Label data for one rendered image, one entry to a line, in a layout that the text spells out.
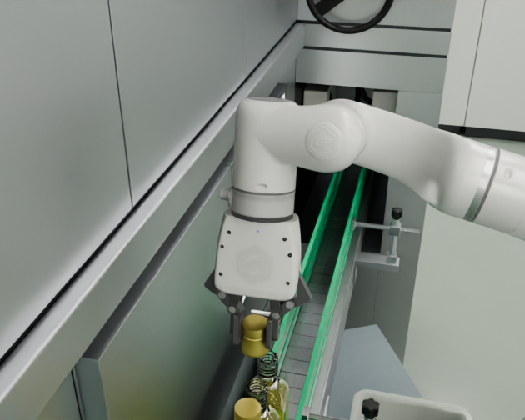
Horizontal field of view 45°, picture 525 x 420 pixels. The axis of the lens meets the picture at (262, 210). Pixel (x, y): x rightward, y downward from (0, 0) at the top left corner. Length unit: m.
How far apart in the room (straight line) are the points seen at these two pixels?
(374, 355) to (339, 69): 0.71
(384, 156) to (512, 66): 3.78
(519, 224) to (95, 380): 0.47
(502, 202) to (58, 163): 0.44
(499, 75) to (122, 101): 3.96
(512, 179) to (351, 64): 1.01
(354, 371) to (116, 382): 0.84
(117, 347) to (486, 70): 4.01
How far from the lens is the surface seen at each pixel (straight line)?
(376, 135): 0.78
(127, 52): 0.72
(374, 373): 1.49
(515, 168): 0.70
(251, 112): 0.71
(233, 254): 0.76
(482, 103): 4.60
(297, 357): 1.31
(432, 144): 0.75
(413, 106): 1.68
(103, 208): 0.70
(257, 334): 0.80
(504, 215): 0.70
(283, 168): 0.72
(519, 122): 4.67
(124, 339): 0.73
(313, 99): 1.83
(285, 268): 0.75
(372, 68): 1.65
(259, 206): 0.72
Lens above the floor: 1.77
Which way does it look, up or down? 30 degrees down
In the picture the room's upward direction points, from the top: straight up
